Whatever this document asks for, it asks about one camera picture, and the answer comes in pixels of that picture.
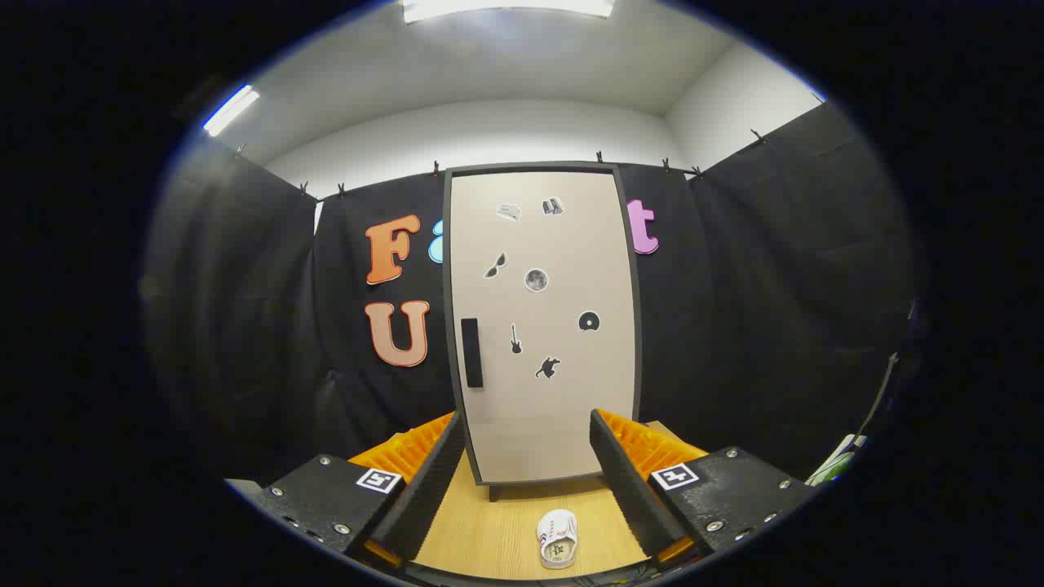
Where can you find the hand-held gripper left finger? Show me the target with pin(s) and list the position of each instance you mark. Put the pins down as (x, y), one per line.
(432, 489)

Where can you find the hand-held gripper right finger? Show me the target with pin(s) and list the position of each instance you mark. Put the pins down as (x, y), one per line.
(624, 489)

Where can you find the white canvas shoe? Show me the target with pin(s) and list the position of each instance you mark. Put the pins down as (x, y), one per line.
(557, 538)

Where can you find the dark grey shoe cabinet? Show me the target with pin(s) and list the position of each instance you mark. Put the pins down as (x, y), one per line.
(446, 261)

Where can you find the white and green sheet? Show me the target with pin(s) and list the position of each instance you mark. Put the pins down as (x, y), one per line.
(832, 465)

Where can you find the black backdrop cloth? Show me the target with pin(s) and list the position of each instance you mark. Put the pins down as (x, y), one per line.
(750, 310)

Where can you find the dark thin bar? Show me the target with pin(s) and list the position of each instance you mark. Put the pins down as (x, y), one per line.
(883, 391)

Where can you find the narrow ceiling light strip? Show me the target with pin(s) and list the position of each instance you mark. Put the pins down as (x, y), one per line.
(231, 111)

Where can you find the wide ceiling light panel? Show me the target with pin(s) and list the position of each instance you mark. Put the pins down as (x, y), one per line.
(506, 8)

